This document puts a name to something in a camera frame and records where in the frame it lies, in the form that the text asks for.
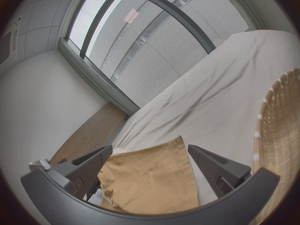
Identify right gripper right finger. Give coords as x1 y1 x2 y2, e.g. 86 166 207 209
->
187 144 252 199

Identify window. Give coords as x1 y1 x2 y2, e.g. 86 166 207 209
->
59 0 257 117

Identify tan shorts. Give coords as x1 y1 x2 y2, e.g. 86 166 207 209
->
97 135 199 215

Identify grey-green curtain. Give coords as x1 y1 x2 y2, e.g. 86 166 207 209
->
220 0 264 31
58 38 141 117

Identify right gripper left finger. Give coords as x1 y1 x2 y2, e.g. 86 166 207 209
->
48 145 113 200

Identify round woven basket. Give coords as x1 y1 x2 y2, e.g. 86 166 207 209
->
254 67 300 225

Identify pile of clothes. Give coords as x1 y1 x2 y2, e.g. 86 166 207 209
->
85 147 125 208

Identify bed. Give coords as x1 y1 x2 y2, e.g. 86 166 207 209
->
50 30 300 211

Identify white ceiling air conditioner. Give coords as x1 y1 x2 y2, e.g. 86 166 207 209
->
0 15 24 73

